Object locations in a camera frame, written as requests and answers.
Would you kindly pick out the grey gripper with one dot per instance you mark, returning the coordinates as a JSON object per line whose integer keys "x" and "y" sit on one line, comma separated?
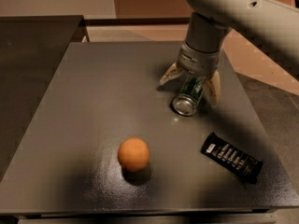
{"x": 198, "y": 62}

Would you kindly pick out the green soda can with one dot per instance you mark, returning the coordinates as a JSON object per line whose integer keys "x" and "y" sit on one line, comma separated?
{"x": 189, "y": 96}

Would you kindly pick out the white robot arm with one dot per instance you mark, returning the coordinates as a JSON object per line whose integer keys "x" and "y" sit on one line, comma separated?
{"x": 271, "y": 26}

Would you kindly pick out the black snack bar wrapper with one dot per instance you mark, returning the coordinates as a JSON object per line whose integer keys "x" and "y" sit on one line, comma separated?
{"x": 232, "y": 158}

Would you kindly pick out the orange fruit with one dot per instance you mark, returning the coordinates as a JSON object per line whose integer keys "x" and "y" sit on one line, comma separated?
{"x": 133, "y": 155}

